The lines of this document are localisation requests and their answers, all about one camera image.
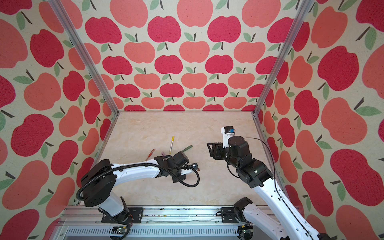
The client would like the white pen yellow end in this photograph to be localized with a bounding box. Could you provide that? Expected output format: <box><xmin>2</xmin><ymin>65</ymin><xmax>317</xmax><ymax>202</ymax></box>
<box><xmin>169</xmin><ymin>136</ymin><xmax>175</xmax><ymax>154</ymax></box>

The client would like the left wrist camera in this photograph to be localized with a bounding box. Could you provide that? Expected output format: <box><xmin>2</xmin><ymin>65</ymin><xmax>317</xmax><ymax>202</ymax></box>
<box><xmin>190</xmin><ymin>163</ymin><xmax>199</xmax><ymax>171</ymax></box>

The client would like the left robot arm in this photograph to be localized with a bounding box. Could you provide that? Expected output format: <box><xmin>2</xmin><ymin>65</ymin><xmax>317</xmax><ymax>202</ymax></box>
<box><xmin>76</xmin><ymin>152</ymin><xmax>200</xmax><ymax>220</ymax></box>

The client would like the left aluminium frame post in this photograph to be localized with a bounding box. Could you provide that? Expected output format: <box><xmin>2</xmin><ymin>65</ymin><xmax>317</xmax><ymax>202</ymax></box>
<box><xmin>48</xmin><ymin>0</ymin><xmax>120</xmax><ymax>117</ymax></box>

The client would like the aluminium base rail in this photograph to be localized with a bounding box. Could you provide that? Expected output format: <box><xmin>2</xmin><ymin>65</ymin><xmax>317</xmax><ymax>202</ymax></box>
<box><xmin>49</xmin><ymin>205</ymin><xmax>307</xmax><ymax>240</ymax></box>

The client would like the green pen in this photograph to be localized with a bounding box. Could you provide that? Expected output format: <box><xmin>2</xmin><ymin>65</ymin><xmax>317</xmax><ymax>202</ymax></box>
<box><xmin>182</xmin><ymin>145</ymin><xmax>193</xmax><ymax>152</ymax></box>

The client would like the right aluminium frame post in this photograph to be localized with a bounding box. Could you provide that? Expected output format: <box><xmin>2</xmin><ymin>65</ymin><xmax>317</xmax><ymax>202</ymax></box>
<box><xmin>252</xmin><ymin>1</ymin><xmax>315</xmax><ymax>118</ymax></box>

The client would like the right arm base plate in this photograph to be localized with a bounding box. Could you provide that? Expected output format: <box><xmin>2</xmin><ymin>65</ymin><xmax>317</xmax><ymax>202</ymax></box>
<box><xmin>216</xmin><ymin>207</ymin><xmax>251</xmax><ymax>224</ymax></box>

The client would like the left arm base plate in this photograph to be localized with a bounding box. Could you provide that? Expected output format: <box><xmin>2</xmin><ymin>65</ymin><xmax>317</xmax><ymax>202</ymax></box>
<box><xmin>98</xmin><ymin>207</ymin><xmax>144</xmax><ymax>225</ymax></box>

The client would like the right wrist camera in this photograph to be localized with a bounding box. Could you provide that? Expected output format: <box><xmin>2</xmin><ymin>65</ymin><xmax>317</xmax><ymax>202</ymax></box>
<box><xmin>221</xmin><ymin>126</ymin><xmax>235</xmax><ymax>149</ymax></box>

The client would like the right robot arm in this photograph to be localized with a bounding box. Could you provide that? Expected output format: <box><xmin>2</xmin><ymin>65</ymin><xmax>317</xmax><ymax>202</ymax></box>
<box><xmin>207</xmin><ymin>136</ymin><xmax>330</xmax><ymax>240</ymax></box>

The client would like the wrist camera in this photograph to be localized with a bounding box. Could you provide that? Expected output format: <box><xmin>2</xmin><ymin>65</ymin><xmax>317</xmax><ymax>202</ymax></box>
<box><xmin>190</xmin><ymin>163</ymin><xmax>199</xmax><ymax>171</ymax></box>
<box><xmin>221</xmin><ymin>126</ymin><xmax>235</xmax><ymax>149</ymax></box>

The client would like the aluminium frame post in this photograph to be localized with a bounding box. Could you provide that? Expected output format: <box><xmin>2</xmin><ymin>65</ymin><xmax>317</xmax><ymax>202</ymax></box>
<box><xmin>48</xmin><ymin>0</ymin><xmax>120</xmax><ymax>117</ymax></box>
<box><xmin>252</xmin><ymin>1</ymin><xmax>315</xmax><ymax>118</ymax></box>

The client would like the red pen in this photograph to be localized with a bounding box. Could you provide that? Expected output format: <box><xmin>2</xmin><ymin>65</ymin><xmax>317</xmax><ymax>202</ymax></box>
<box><xmin>146</xmin><ymin>149</ymin><xmax>156</xmax><ymax>161</ymax></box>

